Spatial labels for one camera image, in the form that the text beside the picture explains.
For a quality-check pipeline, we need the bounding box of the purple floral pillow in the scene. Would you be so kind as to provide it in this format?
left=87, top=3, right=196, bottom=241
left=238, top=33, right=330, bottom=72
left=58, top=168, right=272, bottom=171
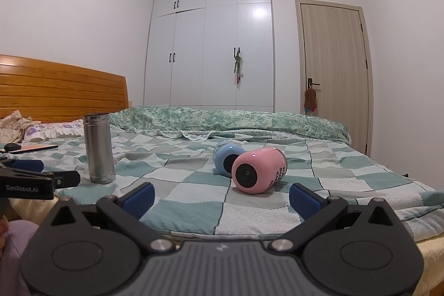
left=22, top=119, right=85, bottom=144

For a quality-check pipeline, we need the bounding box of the green hanging ornament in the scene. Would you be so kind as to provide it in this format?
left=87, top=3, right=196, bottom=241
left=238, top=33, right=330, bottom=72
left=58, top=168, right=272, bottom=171
left=232, top=51, right=245, bottom=84

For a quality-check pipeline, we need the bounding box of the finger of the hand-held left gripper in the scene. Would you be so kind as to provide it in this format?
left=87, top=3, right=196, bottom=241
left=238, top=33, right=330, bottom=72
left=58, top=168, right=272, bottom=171
left=52, top=170, right=81, bottom=188
left=0, top=159, right=45, bottom=174

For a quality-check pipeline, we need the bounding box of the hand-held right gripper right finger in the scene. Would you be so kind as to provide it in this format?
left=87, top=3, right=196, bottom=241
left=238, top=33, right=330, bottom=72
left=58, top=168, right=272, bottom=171
left=268, top=182, right=400, bottom=254

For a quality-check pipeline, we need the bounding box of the beige crumpled cloth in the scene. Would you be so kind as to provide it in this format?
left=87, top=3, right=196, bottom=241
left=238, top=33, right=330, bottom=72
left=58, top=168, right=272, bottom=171
left=0, top=110, right=42, bottom=144

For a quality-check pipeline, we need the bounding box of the blue cup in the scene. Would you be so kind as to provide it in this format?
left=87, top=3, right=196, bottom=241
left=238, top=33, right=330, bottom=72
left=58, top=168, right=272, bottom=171
left=213, top=141, right=246, bottom=178

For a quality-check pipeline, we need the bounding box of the stainless steel thermos cup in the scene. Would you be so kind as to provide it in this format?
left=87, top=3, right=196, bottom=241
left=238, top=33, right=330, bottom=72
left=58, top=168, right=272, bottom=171
left=83, top=113, right=116, bottom=184

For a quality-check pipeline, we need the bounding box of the purple clothing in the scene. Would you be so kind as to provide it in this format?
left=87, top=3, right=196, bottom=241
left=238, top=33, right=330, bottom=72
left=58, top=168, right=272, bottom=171
left=0, top=220, right=40, bottom=296

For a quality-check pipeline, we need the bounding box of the white wardrobe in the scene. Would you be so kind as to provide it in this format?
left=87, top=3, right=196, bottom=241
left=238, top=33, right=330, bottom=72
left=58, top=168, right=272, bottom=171
left=143, top=0, right=275, bottom=113

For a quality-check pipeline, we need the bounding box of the green checked bedsheet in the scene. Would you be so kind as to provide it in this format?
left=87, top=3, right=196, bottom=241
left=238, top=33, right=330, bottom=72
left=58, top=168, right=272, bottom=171
left=0, top=124, right=444, bottom=237

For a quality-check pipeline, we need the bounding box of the light wooden door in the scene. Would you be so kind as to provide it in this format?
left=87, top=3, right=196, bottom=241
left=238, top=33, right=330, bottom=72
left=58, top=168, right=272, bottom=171
left=295, top=0, right=374, bottom=158

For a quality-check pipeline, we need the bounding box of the cream mattress cover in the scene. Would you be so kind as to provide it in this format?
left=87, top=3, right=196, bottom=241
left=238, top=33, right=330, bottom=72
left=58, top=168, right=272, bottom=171
left=7, top=190, right=444, bottom=296

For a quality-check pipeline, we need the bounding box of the brown hanging bag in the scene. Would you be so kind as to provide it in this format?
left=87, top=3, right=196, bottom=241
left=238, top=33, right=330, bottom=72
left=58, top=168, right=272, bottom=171
left=304, top=87, right=318, bottom=111

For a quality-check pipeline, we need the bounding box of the wooden headboard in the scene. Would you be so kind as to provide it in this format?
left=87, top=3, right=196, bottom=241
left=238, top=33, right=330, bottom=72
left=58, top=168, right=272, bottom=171
left=0, top=54, right=129, bottom=120

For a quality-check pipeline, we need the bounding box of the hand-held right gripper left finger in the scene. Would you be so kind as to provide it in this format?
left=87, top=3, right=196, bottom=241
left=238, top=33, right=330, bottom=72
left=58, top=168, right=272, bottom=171
left=43, top=181, right=177, bottom=254

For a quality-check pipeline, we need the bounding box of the green floral quilt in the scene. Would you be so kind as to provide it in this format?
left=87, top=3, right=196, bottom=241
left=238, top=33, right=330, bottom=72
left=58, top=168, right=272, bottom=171
left=109, top=105, right=348, bottom=144

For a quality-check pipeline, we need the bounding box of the pink cup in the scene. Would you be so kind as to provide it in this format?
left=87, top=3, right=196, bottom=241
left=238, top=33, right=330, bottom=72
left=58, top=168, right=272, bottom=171
left=231, top=148, right=288, bottom=194

